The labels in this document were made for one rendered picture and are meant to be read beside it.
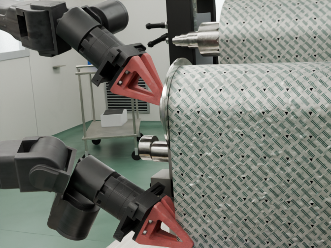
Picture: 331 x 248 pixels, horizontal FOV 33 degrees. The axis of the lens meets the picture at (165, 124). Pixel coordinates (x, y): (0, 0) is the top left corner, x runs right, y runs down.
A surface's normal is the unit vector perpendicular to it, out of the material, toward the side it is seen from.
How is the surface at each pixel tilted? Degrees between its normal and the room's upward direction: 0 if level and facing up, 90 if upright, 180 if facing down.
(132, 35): 90
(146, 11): 90
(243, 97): 65
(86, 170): 57
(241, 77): 37
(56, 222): 105
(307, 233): 90
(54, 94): 90
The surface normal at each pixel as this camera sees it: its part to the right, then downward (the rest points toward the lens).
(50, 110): 0.92, 0.02
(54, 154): 0.57, -0.75
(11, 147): -0.04, -0.90
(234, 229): -0.39, 0.21
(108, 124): -0.13, 0.20
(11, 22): -0.75, 0.32
